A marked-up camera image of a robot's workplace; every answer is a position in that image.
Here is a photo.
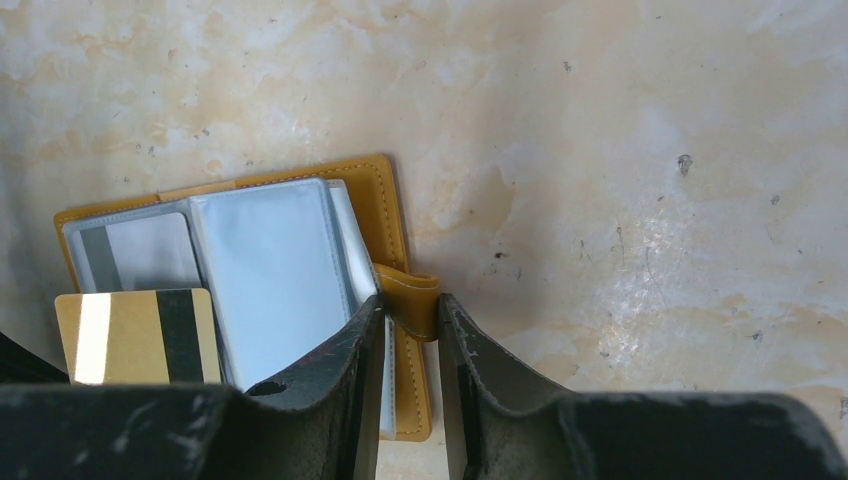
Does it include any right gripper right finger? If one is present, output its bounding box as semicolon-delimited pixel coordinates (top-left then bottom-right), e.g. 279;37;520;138
437;294;847;479

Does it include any thin white credit card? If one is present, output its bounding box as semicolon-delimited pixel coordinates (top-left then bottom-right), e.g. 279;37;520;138
79;212;202;293

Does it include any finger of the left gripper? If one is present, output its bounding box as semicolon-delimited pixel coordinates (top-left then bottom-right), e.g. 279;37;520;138
0;333;69;384

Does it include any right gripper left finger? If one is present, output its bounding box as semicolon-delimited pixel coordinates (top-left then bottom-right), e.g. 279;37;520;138
1;295;384;479

